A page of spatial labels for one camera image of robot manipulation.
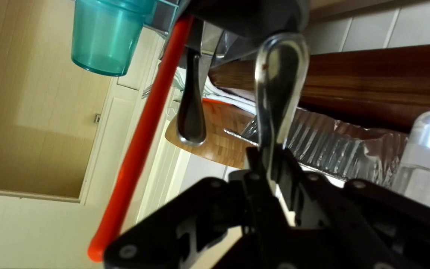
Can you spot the grey dish drying rack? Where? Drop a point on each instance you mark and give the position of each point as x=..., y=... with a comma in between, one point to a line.
x=245, y=22

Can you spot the orange handled utensil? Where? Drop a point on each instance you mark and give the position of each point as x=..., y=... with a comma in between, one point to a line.
x=140, y=142

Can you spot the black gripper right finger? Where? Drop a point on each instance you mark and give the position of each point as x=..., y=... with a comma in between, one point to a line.
x=375, y=225

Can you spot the aluminium foil tray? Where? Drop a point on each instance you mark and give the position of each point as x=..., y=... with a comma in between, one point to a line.
x=344, y=149

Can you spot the teal plastic cup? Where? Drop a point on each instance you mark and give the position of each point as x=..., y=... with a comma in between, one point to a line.
x=106, y=31

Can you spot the dark handled utensil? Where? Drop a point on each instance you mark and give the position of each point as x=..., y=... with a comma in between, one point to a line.
x=190, y=118

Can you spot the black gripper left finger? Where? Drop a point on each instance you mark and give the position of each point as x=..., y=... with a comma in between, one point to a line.
x=179, y=231

